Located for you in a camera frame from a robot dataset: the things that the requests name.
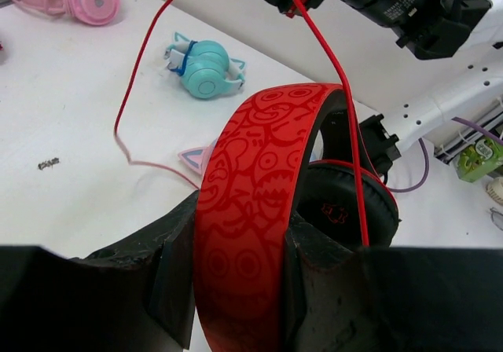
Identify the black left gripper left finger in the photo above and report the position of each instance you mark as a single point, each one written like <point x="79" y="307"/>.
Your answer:
<point x="133" y="295"/>

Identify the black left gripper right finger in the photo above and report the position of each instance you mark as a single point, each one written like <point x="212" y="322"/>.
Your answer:
<point x="388" y="298"/>

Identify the red black headphones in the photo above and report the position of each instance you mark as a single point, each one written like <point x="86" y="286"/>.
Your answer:
<point x="285" y="149"/>

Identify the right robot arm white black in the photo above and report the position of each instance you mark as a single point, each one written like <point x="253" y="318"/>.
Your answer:
<point x="430" y="29"/>

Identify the teal cat-ear headphones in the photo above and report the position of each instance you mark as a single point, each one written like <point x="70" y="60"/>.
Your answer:
<point x="204" y="67"/>

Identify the pink blue cat-ear headphones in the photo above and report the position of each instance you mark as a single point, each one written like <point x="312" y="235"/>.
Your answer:
<point x="196" y="159"/>

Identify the small metal screw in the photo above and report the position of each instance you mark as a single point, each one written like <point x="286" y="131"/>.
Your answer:
<point x="48" y="163"/>

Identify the green white small box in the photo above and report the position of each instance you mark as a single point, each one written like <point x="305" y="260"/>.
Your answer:
<point x="478" y="160"/>

